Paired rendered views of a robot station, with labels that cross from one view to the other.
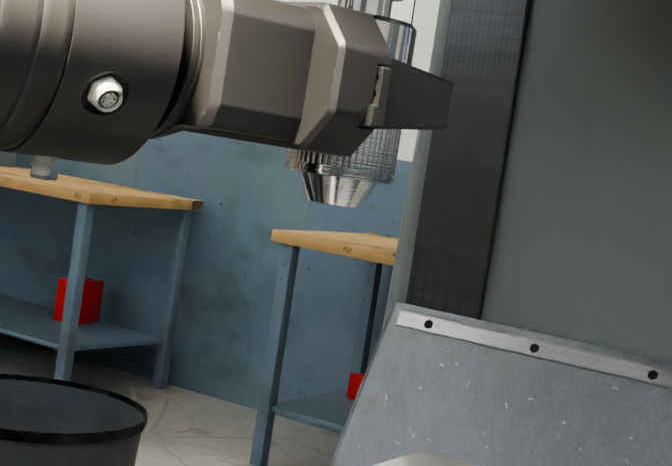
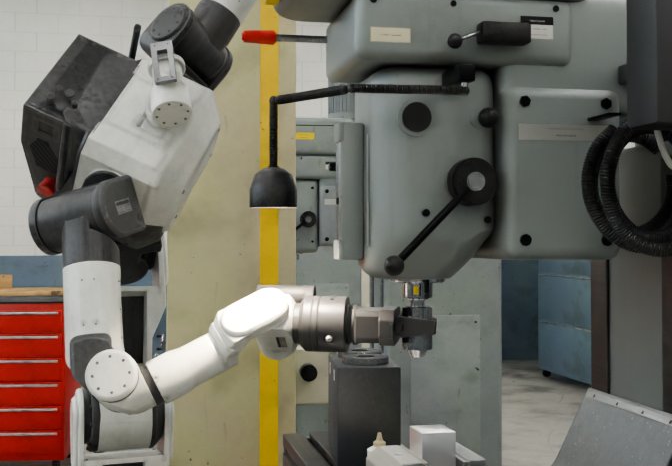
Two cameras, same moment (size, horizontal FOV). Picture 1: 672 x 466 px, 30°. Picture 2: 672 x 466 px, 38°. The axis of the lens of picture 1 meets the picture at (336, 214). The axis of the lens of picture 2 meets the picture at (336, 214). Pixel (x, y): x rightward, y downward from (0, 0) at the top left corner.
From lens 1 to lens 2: 1.21 m
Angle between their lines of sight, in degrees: 47
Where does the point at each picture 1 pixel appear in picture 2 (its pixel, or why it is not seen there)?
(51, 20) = (312, 325)
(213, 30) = (354, 320)
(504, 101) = (604, 302)
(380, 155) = (417, 343)
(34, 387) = not seen: outside the picture
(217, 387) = not seen: outside the picture
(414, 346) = (589, 405)
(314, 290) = not seen: outside the picture
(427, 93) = (425, 325)
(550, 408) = (615, 427)
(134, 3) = (331, 318)
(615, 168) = (632, 327)
